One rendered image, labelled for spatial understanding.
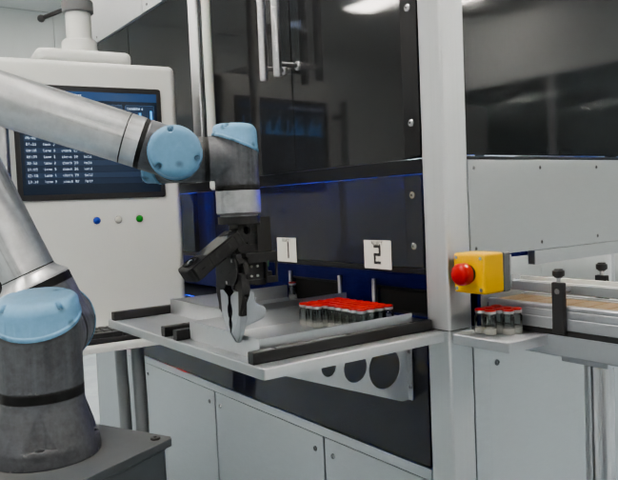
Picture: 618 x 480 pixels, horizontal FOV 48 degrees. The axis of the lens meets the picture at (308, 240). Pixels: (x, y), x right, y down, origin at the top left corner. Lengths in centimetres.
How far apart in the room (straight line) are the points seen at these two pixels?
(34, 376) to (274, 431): 99
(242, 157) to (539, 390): 82
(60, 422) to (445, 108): 84
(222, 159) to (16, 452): 52
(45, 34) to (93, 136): 589
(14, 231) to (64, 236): 84
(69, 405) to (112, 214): 105
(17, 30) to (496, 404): 595
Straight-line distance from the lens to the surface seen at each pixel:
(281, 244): 173
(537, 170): 152
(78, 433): 104
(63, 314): 102
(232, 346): 122
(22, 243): 116
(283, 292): 187
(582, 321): 128
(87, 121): 102
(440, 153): 131
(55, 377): 102
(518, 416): 152
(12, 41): 680
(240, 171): 113
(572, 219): 162
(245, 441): 204
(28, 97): 103
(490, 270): 126
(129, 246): 203
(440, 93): 132
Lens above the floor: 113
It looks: 3 degrees down
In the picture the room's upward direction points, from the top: 2 degrees counter-clockwise
